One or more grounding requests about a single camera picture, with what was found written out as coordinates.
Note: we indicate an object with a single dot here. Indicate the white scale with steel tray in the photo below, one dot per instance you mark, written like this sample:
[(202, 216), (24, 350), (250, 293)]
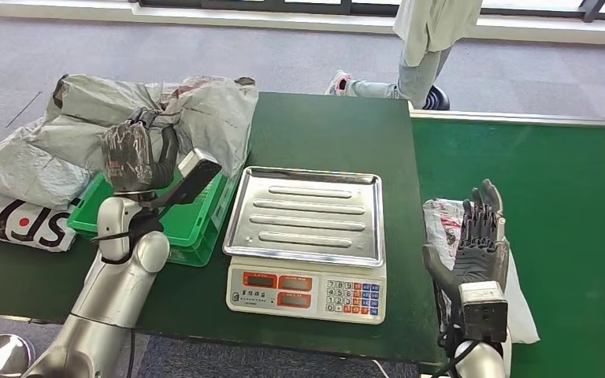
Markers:
[(308, 219)]

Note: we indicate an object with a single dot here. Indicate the silver conveyor side rail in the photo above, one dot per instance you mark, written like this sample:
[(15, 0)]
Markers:
[(516, 118)]

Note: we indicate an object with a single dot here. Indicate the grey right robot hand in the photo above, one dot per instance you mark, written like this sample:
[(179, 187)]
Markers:
[(482, 255)]

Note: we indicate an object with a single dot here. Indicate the dark right wrist camera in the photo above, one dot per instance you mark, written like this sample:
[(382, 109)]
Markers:
[(482, 310)]

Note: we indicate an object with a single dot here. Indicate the shiny silver robot shell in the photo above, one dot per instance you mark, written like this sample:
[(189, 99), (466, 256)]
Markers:
[(0, 357)]

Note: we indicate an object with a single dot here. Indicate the white SF parcel bag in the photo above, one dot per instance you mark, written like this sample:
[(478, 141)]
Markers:
[(20, 226)]

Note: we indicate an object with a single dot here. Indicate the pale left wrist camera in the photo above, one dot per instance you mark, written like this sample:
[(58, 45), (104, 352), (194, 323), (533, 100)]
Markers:
[(198, 169)]

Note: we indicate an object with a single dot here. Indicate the grey parcel bag red print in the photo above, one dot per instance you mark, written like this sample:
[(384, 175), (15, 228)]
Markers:
[(441, 229), (214, 115), (15, 180)]

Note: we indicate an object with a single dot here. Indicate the green plastic crate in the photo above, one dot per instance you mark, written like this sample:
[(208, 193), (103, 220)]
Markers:
[(193, 224)]

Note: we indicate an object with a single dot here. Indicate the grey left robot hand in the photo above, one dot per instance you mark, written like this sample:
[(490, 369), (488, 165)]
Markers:
[(130, 156)]

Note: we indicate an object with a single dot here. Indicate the green conveyor belt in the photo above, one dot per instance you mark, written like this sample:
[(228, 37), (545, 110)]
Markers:
[(568, 182)]

